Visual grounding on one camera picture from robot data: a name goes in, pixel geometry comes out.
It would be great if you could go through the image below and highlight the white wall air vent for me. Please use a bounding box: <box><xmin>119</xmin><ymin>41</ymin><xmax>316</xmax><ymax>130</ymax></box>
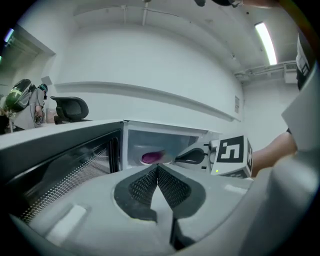
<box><xmin>283</xmin><ymin>62</ymin><xmax>298</xmax><ymax>84</ymax></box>

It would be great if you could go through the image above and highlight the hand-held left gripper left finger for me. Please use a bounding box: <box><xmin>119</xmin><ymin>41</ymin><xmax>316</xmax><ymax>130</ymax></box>
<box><xmin>9</xmin><ymin>165</ymin><xmax>176</xmax><ymax>256</ymax></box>

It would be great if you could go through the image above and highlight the white microwave with dark door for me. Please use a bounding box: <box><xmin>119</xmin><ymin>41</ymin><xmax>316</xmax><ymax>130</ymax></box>
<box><xmin>0</xmin><ymin>119</ymin><xmax>223</xmax><ymax>226</ymax></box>

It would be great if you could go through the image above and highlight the long ceiling light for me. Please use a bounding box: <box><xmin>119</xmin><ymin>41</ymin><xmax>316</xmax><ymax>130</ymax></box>
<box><xmin>254</xmin><ymin>21</ymin><xmax>278</xmax><ymax>66</ymax></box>

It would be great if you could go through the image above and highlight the person's right forearm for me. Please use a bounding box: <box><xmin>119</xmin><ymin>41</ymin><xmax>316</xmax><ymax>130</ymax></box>
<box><xmin>251</xmin><ymin>130</ymin><xmax>299</xmax><ymax>179</ymax></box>

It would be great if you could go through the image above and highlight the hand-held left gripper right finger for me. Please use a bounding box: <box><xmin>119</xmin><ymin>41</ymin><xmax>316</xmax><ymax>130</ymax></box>
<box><xmin>157</xmin><ymin>165</ymin><xmax>256</xmax><ymax>254</ymax></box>

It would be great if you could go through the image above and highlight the white ceiling pipe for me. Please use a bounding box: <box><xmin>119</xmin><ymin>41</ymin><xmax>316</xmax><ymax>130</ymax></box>
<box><xmin>141</xmin><ymin>0</ymin><xmax>148</xmax><ymax>27</ymax></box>

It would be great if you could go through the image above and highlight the black office chair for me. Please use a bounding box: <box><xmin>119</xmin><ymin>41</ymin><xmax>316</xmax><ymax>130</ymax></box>
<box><xmin>49</xmin><ymin>95</ymin><xmax>90</xmax><ymax>125</ymax></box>

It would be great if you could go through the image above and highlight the purple eggplant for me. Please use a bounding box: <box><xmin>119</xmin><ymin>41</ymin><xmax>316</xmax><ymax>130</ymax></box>
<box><xmin>141</xmin><ymin>149</ymin><xmax>168</xmax><ymax>165</ymax></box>

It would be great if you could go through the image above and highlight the white wall conduit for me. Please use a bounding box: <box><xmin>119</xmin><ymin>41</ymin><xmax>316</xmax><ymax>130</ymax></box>
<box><xmin>233</xmin><ymin>63</ymin><xmax>286</xmax><ymax>81</ymax></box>

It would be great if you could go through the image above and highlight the green and grey backpack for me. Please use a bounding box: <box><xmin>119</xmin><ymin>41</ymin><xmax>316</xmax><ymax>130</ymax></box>
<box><xmin>5</xmin><ymin>78</ymin><xmax>36</xmax><ymax>113</ymax></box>

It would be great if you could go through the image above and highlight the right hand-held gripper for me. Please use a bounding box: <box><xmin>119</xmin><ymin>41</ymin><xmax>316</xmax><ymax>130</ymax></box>
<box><xmin>174</xmin><ymin>135</ymin><xmax>254</xmax><ymax>180</ymax></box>

